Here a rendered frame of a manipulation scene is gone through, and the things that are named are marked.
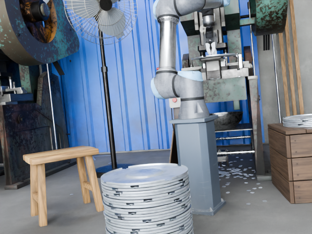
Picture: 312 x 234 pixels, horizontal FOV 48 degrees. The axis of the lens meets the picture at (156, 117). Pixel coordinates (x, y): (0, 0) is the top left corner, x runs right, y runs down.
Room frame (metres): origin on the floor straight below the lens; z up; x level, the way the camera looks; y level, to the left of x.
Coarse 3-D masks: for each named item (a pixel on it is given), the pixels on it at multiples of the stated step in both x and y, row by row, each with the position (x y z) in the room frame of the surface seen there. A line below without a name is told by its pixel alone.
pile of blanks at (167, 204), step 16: (112, 192) 1.05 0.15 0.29; (128, 192) 1.02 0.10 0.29; (144, 192) 1.01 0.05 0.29; (160, 192) 1.02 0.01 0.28; (176, 192) 1.05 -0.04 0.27; (112, 208) 1.06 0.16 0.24; (128, 208) 1.05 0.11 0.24; (144, 208) 1.03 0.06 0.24; (160, 208) 1.02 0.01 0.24; (176, 208) 1.04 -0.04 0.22; (112, 224) 1.06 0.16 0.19; (128, 224) 1.02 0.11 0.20; (144, 224) 1.01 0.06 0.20; (160, 224) 1.03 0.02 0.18; (176, 224) 1.04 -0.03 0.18; (192, 224) 1.12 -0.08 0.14
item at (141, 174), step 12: (120, 168) 1.27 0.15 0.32; (132, 168) 1.27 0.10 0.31; (144, 168) 1.25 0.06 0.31; (156, 168) 1.23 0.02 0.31; (168, 168) 1.21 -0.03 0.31; (180, 168) 1.19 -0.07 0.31; (108, 180) 1.11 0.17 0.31; (120, 180) 1.09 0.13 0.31; (132, 180) 1.08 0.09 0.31; (144, 180) 1.06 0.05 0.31; (156, 180) 1.05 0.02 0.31
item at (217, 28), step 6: (198, 12) 2.40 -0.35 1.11; (216, 12) 2.37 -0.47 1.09; (198, 18) 2.41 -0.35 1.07; (216, 18) 2.37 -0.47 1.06; (216, 24) 2.37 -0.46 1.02; (204, 30) 2.38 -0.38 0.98; (216, 30) 2.35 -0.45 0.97; (222, 30) 2.48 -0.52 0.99; (216, 36) 2.33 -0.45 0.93; (222, 36) 2.37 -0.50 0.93; (222, 42) 2.37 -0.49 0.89
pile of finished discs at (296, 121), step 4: (288, 116) 1.93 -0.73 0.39; (292, 116) 1.95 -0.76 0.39; (296, 116) 1.95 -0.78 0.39; (300, 116) 1.92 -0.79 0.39; (304, 116) 1.84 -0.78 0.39; (308, 116) 1.81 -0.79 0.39; (284, 120) 1.82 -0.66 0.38; (288, 120) 1.84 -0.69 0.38; (292, 120) 1.75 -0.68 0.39; (296, 120) 1.73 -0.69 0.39; (300, 120) 1.71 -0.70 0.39; (304, 120) 1.76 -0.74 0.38; (308, 120) 1.69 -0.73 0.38; (284, 124) 1.82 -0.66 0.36; (288, 124) 1.77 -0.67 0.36; (292, 124) 1.75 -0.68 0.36; (296, 124) 1.73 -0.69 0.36; (300, 124) 1.75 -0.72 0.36; (304, 124) 1.70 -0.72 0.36; (308, 124) 1.69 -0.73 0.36
